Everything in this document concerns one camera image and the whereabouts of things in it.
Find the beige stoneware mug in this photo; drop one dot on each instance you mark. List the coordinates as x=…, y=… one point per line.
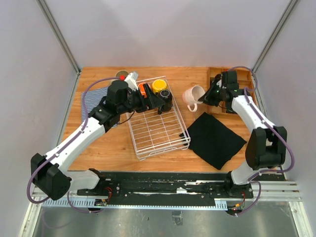
x=122, y=74

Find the black faceted mug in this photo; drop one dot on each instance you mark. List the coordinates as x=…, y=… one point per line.
x=166, y=96

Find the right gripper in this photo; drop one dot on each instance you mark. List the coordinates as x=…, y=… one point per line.
x=207, y=96

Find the wooden compartment organizer box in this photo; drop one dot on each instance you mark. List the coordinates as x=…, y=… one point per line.
x=244, y=78

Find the white wire dish rack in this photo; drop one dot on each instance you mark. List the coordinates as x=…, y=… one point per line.
x=153, y=134

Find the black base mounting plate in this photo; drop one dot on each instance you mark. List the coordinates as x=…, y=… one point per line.
x=171, y=189

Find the blue striped cloth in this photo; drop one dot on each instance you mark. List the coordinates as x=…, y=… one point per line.
x=90, y=100

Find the aluminium rail frame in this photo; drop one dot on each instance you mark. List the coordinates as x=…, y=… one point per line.
x=262, y=191

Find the yellow mug black handle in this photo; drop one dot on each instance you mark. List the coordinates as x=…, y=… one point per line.
x=158, y=85

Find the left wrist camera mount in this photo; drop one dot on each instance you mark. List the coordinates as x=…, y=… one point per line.
x=131, y=80

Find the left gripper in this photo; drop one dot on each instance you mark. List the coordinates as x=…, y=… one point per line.
x=153, y=100

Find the black cloth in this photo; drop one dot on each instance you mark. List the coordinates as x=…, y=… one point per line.
x=213, y=141

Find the orange mug black handle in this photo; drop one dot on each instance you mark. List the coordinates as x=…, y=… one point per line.
x=142, y=89

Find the white pink mug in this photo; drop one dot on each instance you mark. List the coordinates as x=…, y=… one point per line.
x=191, y=97

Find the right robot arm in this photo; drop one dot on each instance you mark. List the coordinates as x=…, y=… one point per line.
x=265, y=149

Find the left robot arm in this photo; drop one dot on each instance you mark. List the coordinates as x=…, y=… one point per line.
x=50, y=173

